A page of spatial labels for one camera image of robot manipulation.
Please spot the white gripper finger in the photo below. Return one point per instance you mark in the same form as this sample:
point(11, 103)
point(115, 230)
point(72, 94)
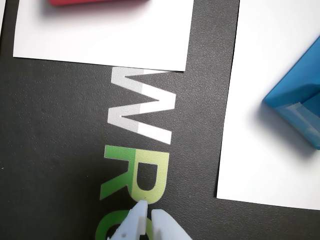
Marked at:
point(130, 225)
point(165, 227)

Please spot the white paper sheet marked HOME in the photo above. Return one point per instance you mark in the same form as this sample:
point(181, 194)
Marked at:
point(252, 155)

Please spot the blue paper box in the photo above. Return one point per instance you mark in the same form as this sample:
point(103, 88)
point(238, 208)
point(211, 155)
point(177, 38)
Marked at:
point(297, 95)

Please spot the pink paper box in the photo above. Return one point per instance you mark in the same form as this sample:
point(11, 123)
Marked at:
point(100, 2)

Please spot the black mat with WRO print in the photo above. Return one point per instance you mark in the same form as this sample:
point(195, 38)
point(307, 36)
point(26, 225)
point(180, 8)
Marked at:
point(62, 125)

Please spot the white paper sheet marked 1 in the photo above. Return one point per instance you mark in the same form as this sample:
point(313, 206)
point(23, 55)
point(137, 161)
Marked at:
point(105, 35)

